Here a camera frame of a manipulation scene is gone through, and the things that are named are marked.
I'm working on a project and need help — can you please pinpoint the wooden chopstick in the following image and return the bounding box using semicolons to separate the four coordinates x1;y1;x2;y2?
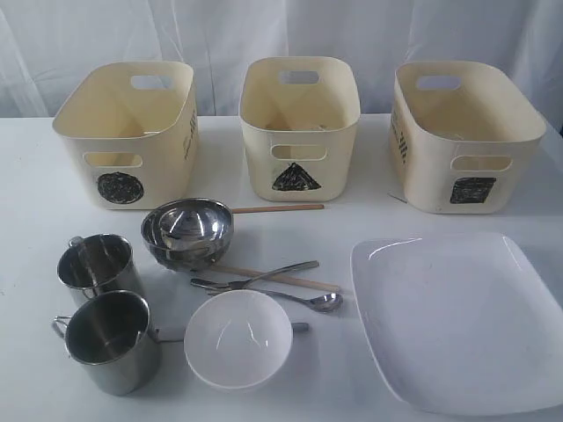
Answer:
210;265;341;293
231;204;325;214

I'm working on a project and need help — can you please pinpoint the steel fork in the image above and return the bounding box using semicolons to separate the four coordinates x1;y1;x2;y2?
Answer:
190;260;319;292

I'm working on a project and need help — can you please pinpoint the steel bowl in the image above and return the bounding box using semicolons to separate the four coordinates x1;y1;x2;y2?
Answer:
141;198;234;272

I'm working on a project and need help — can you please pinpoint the steel spoon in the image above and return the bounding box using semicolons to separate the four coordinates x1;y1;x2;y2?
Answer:
239;289;343;314

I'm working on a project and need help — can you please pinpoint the white round bowl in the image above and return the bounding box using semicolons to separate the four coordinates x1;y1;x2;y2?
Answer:
184;290;294;392

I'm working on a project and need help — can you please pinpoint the steel table knife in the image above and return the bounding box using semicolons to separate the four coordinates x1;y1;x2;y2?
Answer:
154;322;310;343

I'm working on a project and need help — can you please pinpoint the steel mug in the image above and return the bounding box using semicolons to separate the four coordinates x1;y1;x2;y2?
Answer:
56;234;146;307
51;290;162;396

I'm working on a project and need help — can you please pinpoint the cream bin with triangle mark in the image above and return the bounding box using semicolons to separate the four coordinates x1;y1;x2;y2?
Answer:
239;56;361;202

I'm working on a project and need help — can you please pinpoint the cream bin with circle mark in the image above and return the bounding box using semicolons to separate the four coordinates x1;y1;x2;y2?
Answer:
52;62;199;210

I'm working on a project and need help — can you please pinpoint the cream bin with square mark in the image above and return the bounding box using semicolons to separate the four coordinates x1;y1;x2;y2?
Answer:
389;61;546;214

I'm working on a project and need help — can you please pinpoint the white square plate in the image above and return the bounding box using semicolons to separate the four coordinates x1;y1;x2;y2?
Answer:
350;232;562;417

